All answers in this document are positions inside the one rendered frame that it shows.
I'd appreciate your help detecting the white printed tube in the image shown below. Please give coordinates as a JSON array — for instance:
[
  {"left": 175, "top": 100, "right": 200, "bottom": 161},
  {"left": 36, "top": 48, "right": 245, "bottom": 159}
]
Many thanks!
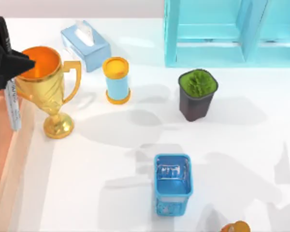
[{"left": 4, "top": 77, "right": 22, "bottom": 132}]

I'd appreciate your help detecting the gold trophy cup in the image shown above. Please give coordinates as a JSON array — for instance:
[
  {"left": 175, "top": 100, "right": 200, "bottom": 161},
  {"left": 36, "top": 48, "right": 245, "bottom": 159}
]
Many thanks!
[{"left": 14, "top": 45, "right": 82, "bottom": 140}]

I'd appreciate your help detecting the white tissue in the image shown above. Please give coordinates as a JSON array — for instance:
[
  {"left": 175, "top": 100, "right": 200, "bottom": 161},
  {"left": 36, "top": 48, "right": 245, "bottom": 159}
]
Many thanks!
[{"left": 74, "top": 20, "right": 95, "bottom": 47}]

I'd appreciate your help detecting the light blue tissue box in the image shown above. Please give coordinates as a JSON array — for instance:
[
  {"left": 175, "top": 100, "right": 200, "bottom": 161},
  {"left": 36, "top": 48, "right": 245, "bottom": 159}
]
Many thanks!
[{"left": 60, "top": 19, "right": 112, "bottom": 73}]

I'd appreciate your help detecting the shallow salmon-coloured box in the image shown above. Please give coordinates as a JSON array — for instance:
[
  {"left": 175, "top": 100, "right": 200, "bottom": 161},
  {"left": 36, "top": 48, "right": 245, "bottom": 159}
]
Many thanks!
[{"left": 0, "top": 93, "right": 54, "bottom": 232}]

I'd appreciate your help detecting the blue can with orange lid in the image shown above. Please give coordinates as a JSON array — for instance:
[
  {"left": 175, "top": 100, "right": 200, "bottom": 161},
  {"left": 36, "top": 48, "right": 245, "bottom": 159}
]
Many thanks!
[{"left": 102, "top": 57, "right": 131, "bottom": 105}]

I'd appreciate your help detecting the dark pot with green plant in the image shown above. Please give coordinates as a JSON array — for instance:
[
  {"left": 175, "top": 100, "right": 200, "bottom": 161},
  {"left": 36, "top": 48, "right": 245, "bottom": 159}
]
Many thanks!
[{"left": 178, "top": 69, "right": 219, "bottom": 122}]

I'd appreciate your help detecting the light blue rack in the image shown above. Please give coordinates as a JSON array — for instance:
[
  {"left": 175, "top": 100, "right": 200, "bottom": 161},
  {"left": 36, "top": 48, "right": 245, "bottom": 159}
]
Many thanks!
[{"left": 163, "top": 0, "right": 290, "bottom": 69}]

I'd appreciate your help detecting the blue square bin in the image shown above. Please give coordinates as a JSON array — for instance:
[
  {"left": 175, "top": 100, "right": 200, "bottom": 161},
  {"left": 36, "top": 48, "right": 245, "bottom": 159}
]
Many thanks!
[{"left": 153, "top": 153, "right": 194, "bottom": 217}]

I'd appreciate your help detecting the orange round object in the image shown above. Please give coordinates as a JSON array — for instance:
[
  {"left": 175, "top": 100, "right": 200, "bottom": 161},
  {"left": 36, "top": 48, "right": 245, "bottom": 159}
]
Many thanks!
[{"left": 219, "top": 220, "right": 251, "bottom": 232}]

